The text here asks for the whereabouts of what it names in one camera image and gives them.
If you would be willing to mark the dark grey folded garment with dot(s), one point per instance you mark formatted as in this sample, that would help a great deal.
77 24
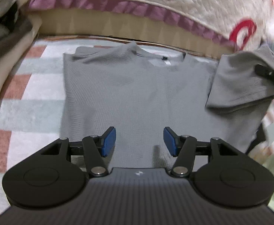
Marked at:
13 27

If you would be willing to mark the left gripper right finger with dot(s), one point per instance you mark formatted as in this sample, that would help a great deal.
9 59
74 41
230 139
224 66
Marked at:
183 149

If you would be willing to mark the grey knit sweater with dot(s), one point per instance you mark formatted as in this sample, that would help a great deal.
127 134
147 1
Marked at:
140 94

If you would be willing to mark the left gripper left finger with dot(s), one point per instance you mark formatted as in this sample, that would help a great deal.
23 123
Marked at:
95 149

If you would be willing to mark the white quilted bear bedspread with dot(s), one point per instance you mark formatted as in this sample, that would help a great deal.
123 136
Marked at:
242 24

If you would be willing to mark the beige bed base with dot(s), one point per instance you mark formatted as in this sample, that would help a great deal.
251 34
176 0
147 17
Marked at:
79 22

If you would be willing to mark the checkered happy dog rug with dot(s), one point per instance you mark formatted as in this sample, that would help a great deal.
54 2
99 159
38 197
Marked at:
32 104

